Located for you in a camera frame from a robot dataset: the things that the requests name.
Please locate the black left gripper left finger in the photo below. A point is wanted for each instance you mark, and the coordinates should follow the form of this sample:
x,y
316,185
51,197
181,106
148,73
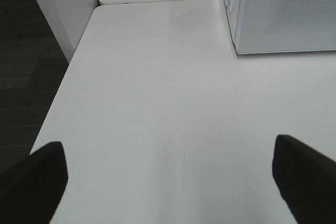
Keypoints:
x,y
32,189

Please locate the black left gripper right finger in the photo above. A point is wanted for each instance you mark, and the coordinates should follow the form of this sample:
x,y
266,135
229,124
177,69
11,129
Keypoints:
x,y
305,179

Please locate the white microwave door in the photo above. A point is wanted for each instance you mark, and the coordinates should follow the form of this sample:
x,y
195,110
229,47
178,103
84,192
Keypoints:
x,y
288,11

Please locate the white microwave oven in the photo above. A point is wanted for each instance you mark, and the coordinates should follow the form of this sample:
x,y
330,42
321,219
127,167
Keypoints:
x,y
283,11

